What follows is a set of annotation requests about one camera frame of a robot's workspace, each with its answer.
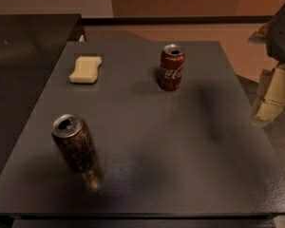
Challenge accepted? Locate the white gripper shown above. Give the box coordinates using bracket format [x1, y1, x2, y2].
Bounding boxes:
[248, 3, 285, 127]

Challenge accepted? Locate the dark orange soda can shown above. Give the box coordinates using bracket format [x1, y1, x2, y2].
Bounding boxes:
[51, 114, 96, 171]

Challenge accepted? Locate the red Coca-Cola can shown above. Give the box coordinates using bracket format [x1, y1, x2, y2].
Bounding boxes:
[158, 44, 185, 91]

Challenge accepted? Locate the yellow sponge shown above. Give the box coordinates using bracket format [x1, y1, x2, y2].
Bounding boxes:
[69, 56, 102, 84]

